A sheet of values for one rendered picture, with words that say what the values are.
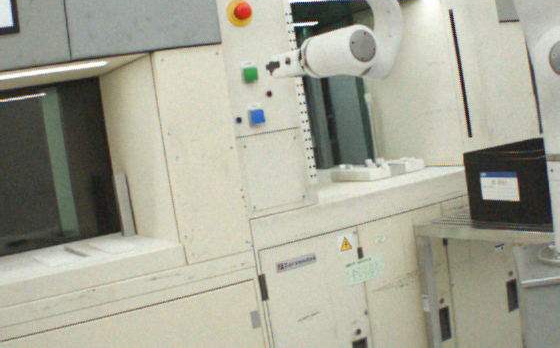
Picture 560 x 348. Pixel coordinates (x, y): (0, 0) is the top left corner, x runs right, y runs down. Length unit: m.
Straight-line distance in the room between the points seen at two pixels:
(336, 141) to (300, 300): 1.20
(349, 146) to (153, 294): 1.39
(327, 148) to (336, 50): 1.50
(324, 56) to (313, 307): 0.69
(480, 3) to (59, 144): 1.25
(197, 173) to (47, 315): 0.46
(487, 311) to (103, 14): 1.37
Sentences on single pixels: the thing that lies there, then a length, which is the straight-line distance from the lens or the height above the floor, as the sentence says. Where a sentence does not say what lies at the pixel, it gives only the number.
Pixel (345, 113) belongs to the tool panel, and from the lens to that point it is 2.85.
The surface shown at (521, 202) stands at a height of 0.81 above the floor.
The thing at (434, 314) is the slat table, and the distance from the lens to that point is 2.04.
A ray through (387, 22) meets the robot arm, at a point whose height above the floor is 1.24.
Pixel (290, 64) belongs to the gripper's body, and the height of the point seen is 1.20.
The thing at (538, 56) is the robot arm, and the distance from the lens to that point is 1.30.
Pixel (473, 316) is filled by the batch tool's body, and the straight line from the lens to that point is 2.22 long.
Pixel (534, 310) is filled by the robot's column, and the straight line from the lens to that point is 1.32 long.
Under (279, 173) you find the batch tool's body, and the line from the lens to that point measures 1.79.
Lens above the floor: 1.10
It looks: 4 degrees down
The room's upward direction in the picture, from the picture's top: 9 degrees counter-clockwise
